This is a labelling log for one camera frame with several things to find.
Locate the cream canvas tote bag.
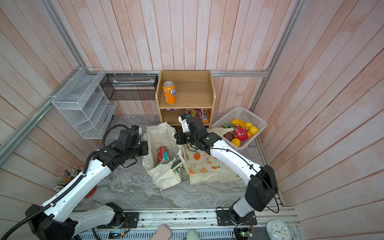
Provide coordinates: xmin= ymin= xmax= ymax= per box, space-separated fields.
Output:
xmin=143 ymin=123 xmax=185 ymax=190

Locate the orange print plastic bag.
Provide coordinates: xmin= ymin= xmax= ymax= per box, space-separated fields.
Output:
xmin=183 ymin=144 xmax=240 ymax=185

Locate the red cola can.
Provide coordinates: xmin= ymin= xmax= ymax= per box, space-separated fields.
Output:
xmin=157 ymin=147 xmax=170 ymax=165

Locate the white plastic fruit basket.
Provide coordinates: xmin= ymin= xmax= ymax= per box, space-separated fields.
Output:
xmin=212 ymin=107 xmax=268 ymax=150

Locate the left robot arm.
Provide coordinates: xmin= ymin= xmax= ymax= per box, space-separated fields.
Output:
xmin=2 ymin=125 xmax=149 ymax=240

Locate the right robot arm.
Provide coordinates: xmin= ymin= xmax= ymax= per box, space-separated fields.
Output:
xmin=174 ymin=114 xmax=278 ymax=225

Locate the colourful candy packet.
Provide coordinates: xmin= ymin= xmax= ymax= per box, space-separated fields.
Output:
xmin=188 ymin=109 xmax=201 ymax=118

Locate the orange snack packet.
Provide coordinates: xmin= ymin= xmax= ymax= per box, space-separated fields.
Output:
xmin=198 ymin=109 xmax=210 ymax=124

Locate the pink dragon fruit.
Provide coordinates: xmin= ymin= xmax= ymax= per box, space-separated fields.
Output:
xmin=222 ymin=124 xmax=249 ymax=141

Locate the wooden two-tier shelf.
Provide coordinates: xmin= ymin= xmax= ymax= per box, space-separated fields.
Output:
xmin=156 ymin=70 xmax=216 ymax=130

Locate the orange Fanta can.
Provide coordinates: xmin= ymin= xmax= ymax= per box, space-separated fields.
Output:
xmin=163 ymin=81 xmax=176 ymax=105

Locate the yellow lemon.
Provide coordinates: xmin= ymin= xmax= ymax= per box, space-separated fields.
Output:
xmin=248 ymin=126 xmax=259 ymax=135

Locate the black mesh basket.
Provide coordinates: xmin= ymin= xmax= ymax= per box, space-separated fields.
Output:
xmin=101 ymin=74 xmax=158 ymax=101

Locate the red pencil cup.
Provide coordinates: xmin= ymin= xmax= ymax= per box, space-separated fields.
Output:
xmin=55 ymin=167 xmax=100 ymax=198

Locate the pink phone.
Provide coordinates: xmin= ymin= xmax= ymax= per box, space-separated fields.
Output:
xmin=151 ymin=224 xmax=172 ymax=240

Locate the white analog clock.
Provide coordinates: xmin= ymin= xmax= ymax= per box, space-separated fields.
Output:
xmin=266 ymin=220 xmax=293 ymax=240

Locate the white wire mesh rack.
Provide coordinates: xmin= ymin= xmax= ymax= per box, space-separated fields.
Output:
xmin=52 ymin=68 xmax=117 ymax=139

